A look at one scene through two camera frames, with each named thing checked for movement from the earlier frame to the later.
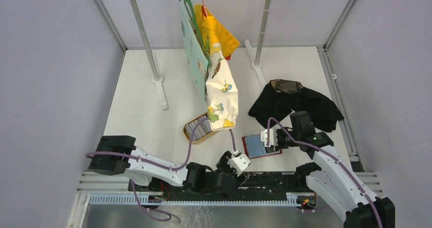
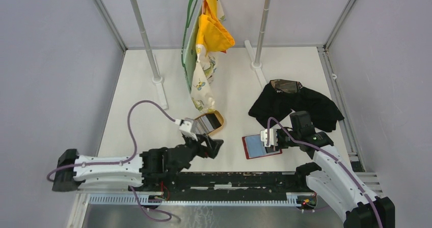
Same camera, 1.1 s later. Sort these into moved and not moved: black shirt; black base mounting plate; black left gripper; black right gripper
Moved: black left gripper
Not moved: black right gripper; black shirt; black base mounting plate
